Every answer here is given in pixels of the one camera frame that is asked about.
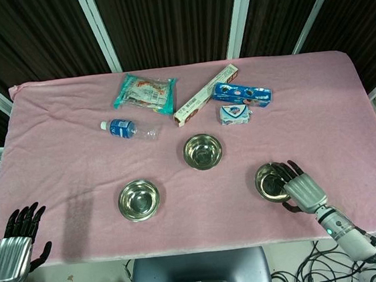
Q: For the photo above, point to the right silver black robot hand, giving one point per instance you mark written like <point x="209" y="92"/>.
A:
<point x="304" y="192"/>

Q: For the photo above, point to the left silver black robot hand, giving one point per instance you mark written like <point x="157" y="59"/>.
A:
<point x="12" y="257"/>

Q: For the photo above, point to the metal bowl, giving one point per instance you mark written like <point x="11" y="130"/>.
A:
<point x="264" y="181"/>
<point x="138" y="200"/>
<point x="202" y="151"/>

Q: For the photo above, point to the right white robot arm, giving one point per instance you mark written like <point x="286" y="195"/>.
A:
<point x="353" y="241"/>

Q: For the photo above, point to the white blue soap box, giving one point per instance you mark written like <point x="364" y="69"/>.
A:
<point x="234" y="114"/>

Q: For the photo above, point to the pink fleece table cloth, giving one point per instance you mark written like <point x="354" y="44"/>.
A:
<point x="76" y="166"/>

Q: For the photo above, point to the blue Oreo cookie box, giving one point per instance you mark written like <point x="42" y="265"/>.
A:
<point x="237" y="93"/>

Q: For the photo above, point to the grey blue chair seat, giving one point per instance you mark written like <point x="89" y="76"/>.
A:
<point x="198" y="274"/>

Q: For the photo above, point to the clear water bottle blue label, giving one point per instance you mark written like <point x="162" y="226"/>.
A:
<point x="122" y="127"/>

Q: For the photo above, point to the teal snack bag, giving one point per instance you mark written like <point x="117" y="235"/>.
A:
<point x="142" y="92"/>

